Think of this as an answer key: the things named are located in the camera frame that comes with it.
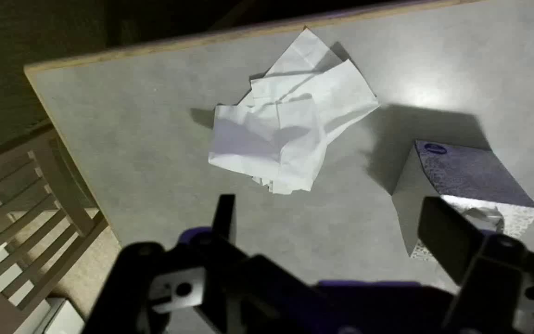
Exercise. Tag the light wooden slat-back chair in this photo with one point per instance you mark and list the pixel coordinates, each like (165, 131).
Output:
(18, 229)

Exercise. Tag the white crumpled tissue paper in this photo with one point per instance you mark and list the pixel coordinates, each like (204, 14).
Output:
(334, 94)
(267, 142)

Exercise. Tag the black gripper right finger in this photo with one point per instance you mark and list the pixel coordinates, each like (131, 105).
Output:
(449, 238)

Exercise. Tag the grey cube tissue box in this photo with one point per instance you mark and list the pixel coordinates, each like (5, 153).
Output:
(458, 173)

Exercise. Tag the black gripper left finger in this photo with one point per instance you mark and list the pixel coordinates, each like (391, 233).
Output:
(222, 216)

